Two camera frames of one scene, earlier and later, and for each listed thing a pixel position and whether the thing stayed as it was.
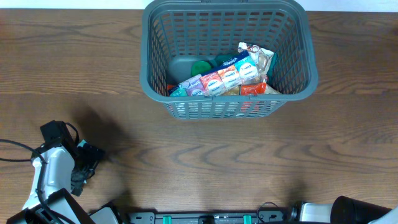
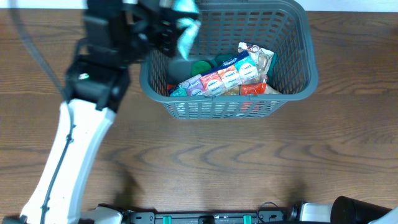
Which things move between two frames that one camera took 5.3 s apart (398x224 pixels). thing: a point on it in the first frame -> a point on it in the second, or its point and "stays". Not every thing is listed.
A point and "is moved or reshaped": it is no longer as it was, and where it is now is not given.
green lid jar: x=199 y=67 stays
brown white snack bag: x=262 y=57 stays
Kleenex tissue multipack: x=219 y=79 stays
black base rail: x=262 y=217 stays
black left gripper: x=78 y=178 -> x=158 y=33
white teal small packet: x=82 y=143 is moved or reshaped
